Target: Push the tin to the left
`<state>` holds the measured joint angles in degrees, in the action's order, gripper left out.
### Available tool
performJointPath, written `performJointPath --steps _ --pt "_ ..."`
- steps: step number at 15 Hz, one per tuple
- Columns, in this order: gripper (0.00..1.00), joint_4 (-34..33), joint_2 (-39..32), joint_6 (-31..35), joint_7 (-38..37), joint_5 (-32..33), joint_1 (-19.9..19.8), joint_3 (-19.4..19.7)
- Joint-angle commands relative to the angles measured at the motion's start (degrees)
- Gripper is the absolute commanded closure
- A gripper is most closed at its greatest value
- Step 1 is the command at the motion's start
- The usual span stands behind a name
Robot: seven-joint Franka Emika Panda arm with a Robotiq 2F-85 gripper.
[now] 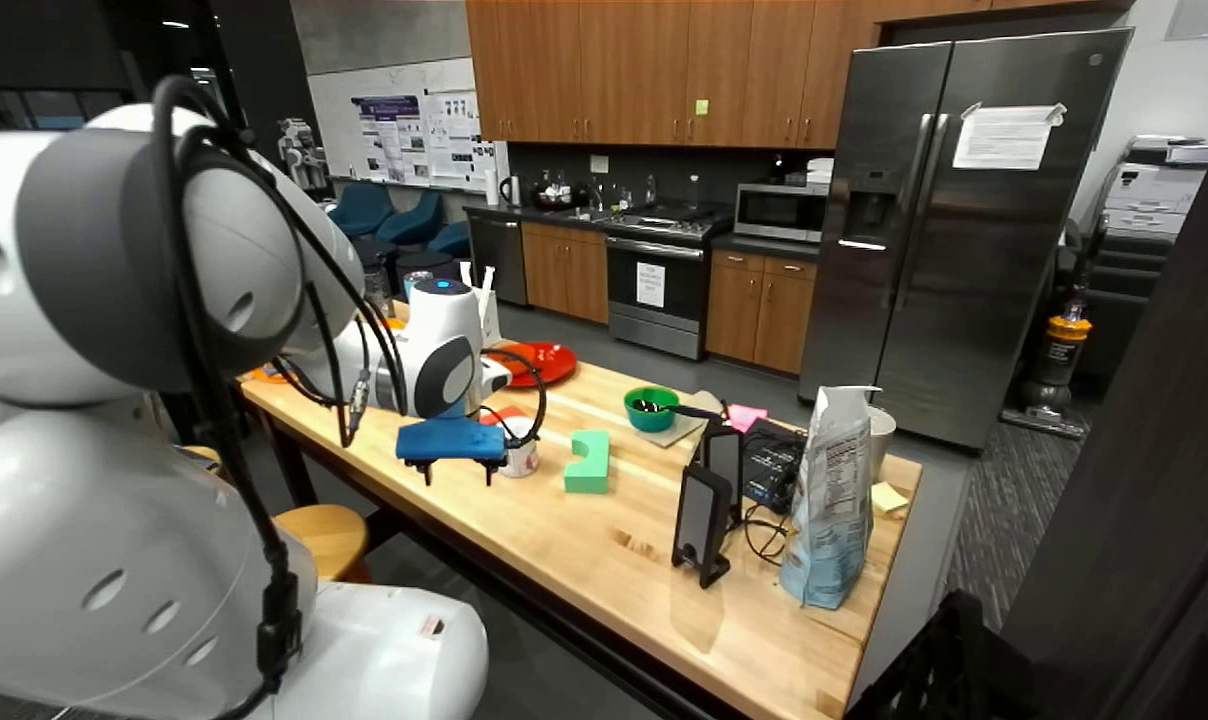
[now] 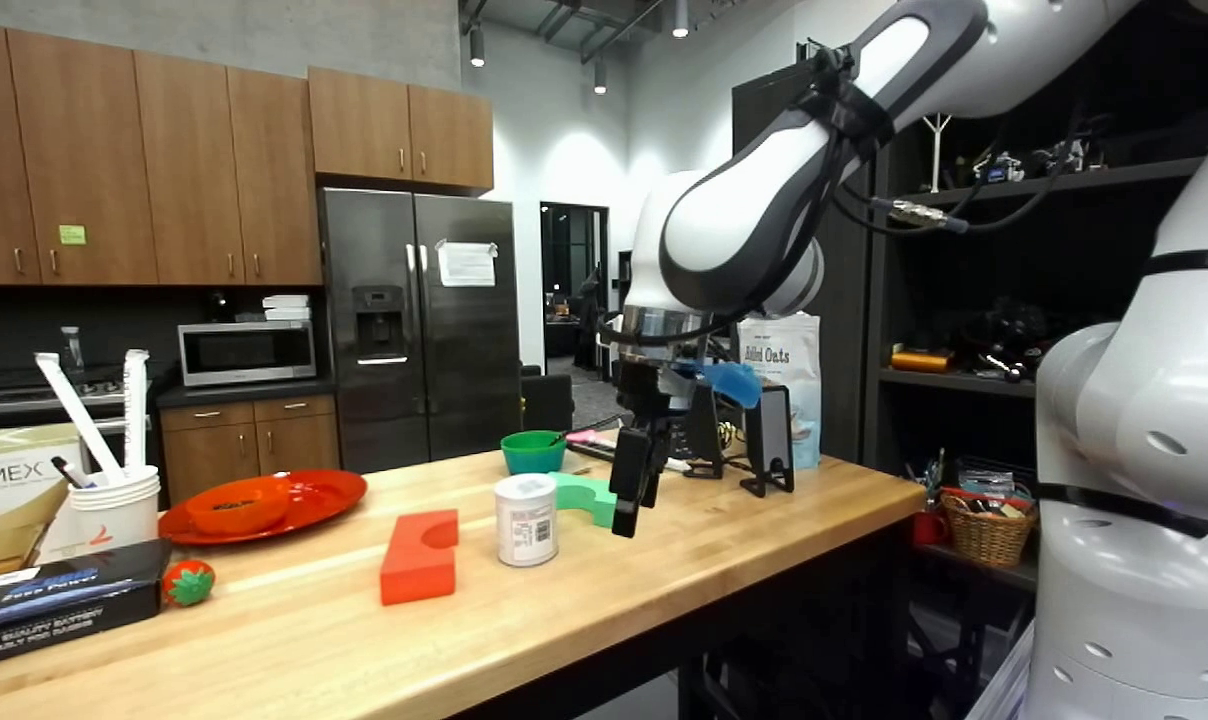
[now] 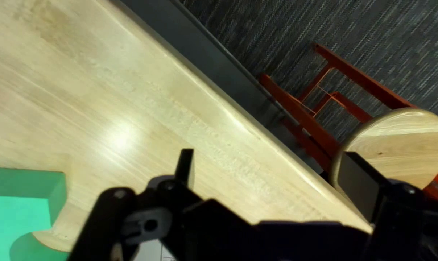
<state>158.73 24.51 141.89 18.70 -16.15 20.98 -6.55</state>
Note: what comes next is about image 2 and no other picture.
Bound wicker basket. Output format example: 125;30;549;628
930;485;1043;576

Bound red plate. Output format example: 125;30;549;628
157;463;371;552

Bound stainless microwave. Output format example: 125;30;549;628
173;315;324;393

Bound short wooden wall cabinets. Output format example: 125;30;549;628
302;63;501;195

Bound cardboard box with lettering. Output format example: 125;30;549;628
0;422;90;585

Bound white paper on refrigerator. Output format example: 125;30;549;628
431;241;504;290

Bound orange block with round hole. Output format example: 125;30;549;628
375;502;463;612

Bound clear plastic bag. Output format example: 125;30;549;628
732;306;826;474

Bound green bowl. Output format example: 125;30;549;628
496;422;572;480

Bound white cup green lid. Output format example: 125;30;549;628
491;468;563;570

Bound dark bottle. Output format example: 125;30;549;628
54;319;90;393

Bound red and green toy strawberry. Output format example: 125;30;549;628
161;552;221;612

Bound orange tool on shelf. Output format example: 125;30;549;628
886;339;956;375

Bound white pot on microwave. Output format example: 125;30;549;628
256;286;317;328

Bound blue block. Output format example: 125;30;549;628
669;356;769;421

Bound wooden base cabinet beside refrigerator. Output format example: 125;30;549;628
157;389;344;506

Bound dark shelf unit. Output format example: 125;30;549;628
727;53;1208;631

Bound tall wooden wall cabinets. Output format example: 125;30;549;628
0;15;328;290

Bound white flat stick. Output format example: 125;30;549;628
117;343;157;474

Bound white plastic bucket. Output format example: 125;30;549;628
54;463;168;560

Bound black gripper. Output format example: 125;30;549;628
608;356;674;544

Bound black box with blue print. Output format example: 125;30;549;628
0;534;175;677

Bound stainless steel refrigerator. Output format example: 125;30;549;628
317;183;524;474

